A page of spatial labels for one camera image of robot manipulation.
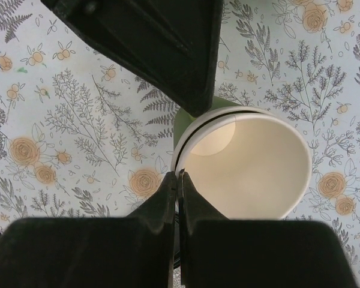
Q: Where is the green paper coffee cup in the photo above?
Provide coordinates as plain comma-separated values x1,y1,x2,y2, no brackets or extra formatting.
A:
171,97,312,220

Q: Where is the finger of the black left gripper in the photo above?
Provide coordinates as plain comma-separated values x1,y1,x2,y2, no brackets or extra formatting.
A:
44,0,224,117

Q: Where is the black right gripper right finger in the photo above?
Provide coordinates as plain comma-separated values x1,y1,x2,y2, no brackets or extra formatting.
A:
178,172,357,287

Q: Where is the floral table mat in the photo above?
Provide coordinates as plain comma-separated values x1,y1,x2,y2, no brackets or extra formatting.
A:
0,1,360,278

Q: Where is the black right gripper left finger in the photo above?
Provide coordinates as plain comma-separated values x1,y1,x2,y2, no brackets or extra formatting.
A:
0,172,176,287

